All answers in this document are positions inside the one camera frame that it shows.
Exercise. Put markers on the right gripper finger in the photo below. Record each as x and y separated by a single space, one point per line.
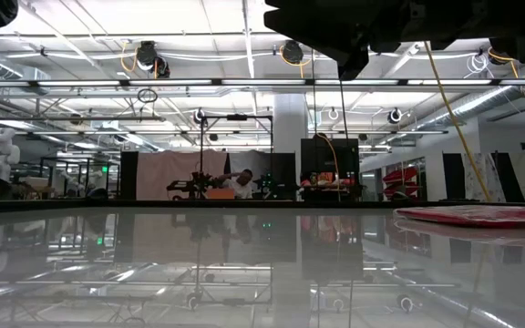
351 68

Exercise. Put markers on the red popcorn bag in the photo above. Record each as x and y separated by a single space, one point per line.
472 216

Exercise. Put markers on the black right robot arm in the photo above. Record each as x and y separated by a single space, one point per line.
517 23

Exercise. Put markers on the white building column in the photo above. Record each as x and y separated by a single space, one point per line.
290 123

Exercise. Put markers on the black monitor screen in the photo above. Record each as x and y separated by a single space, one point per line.
349 155

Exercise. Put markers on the red rack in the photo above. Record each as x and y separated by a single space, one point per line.
399 180

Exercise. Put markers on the grey curtain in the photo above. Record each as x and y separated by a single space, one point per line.
255 159

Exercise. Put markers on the distant robot with green lights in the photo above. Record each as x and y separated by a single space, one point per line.
269 182

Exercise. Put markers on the black upright panel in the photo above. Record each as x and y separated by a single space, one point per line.
513 177
129 175
454 175

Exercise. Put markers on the person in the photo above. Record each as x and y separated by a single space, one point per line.
243 186

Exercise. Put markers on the long ceiling light bar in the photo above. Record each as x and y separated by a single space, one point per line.
171 83

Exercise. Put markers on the orange box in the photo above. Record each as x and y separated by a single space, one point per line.
220 194

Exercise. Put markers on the white marbled panel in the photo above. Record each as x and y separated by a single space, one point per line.
497 177

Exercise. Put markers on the distant black robot arms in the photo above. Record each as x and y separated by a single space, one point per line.
196 182

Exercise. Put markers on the pink curtain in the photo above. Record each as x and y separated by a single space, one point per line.
162 175

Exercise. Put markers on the black frame stand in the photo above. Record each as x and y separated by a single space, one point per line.
236 117

